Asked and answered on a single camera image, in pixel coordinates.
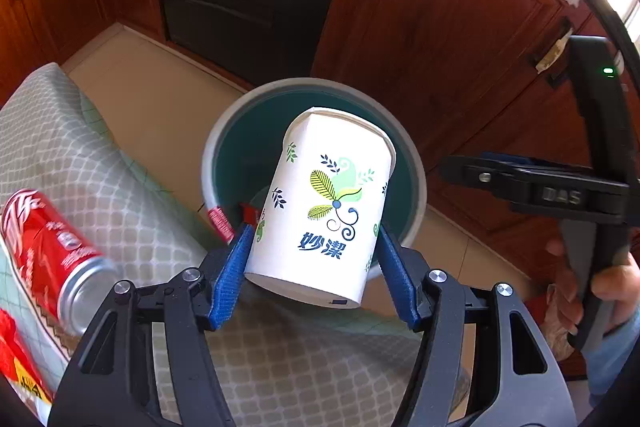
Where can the person's blue clothing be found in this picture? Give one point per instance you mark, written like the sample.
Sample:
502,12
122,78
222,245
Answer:
612,367

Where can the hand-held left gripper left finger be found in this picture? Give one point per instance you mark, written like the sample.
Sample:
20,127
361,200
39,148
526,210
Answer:
232,277

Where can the small red wrapper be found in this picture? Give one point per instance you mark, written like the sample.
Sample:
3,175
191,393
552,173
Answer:
220,222

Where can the wooden cabinet door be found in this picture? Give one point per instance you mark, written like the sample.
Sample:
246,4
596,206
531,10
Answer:
440,32

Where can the patterned tablecloth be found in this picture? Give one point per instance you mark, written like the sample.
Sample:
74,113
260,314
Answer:
75,157

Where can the red soda can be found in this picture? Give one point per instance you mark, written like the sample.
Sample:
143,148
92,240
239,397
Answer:
45,247

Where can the white leaf-print paper cup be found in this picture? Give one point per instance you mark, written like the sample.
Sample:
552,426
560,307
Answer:
325,187

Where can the red yellow snack packet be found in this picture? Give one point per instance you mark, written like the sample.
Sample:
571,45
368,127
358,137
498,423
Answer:
15,357

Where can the grey teal trash bin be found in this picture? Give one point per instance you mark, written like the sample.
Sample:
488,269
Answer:
250,142

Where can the person's right hand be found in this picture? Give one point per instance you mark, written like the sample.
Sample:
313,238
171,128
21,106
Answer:
617,292

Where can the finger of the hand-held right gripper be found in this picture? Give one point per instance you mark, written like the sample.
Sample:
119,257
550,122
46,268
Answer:
505,158
475,177

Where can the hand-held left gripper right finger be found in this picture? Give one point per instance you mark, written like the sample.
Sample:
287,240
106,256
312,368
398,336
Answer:
395,277

